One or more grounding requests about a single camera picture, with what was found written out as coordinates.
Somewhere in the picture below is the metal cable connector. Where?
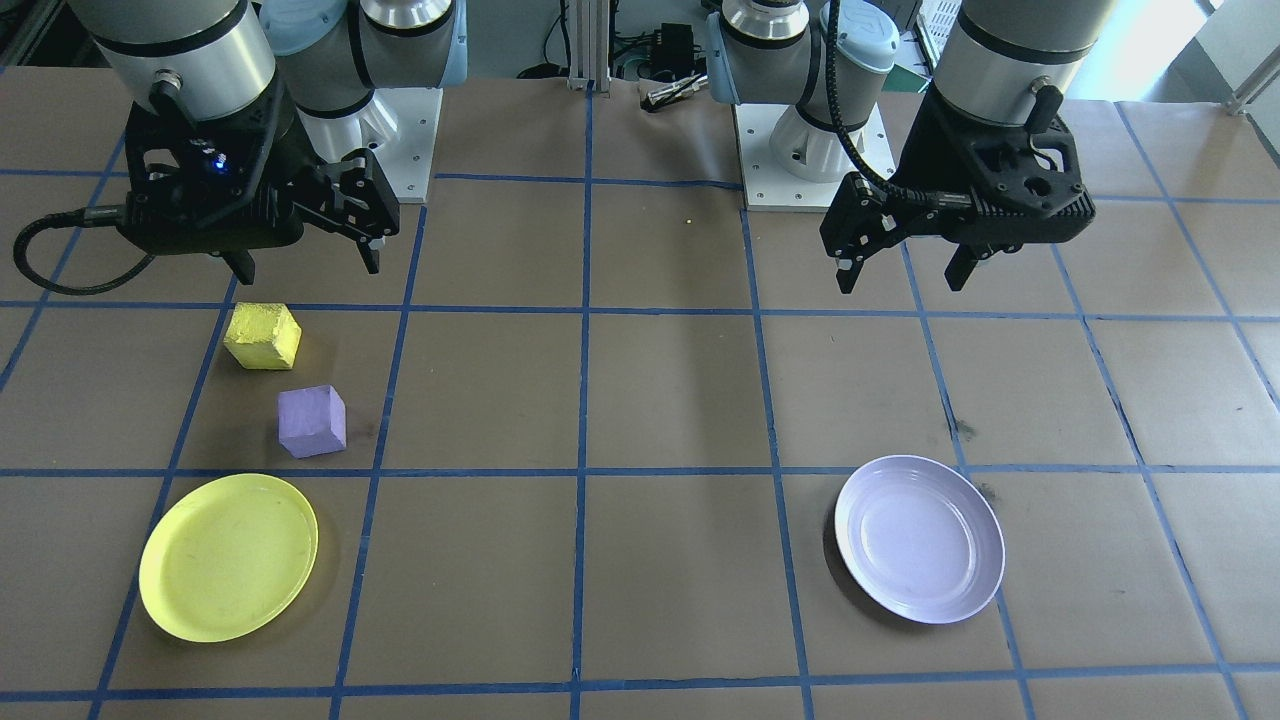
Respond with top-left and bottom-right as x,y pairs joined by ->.
645,75 -> 710,112

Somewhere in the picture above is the slanted metal bar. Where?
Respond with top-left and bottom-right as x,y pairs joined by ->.
1230,68 -> 1280,117

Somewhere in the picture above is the purple foam block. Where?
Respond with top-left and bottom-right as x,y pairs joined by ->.
277,384 -> 348,460

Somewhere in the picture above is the white perforated bin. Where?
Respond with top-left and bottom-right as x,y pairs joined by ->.
915,0 -> 967,77

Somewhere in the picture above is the aluminium frame bar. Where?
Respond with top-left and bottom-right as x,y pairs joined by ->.
565,0 -> 613,94

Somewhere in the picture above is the black electronics box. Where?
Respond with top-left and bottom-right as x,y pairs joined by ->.
650,22 -> 703,73

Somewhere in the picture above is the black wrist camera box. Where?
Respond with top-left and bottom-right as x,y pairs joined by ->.
114,190 -> 306,254
940,187 -> 1098,250

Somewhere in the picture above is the purple plate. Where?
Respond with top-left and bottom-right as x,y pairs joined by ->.
834,455 -> 1006,626

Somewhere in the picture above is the yellow plate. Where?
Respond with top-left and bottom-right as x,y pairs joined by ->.
138,473 -> 320,644

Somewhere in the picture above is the yellow foam block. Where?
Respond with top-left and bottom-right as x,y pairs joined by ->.
222,302 -> 303,372

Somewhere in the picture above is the thin black hanging cable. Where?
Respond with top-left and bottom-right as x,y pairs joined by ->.
543,0 -> 572,79

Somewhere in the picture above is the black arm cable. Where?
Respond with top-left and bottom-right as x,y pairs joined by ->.
826,0 -> 976,213

